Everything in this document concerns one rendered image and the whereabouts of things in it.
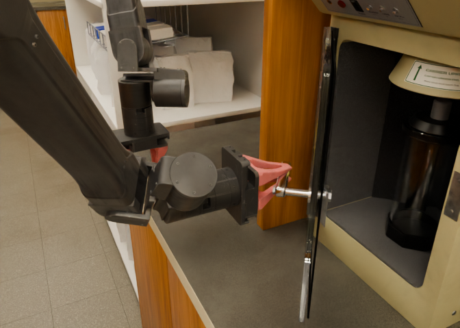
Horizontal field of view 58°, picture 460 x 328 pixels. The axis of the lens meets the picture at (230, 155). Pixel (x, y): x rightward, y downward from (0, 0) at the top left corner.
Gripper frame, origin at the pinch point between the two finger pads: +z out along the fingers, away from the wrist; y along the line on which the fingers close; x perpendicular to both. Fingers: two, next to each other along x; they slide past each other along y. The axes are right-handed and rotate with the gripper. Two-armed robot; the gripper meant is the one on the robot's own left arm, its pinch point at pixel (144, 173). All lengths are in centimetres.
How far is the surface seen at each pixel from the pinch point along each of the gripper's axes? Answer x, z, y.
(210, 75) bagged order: 84, 6, 52
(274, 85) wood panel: -8.9, -17.2, 24.7
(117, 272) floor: 104, 109, 4
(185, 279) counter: -15.0, 16.6, 2.2
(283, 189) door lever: -33.0, -10.3, 11.4
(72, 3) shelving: 178, -17, 13
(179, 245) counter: -5.3, 16.1, 4.6
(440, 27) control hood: -39, -32, 29
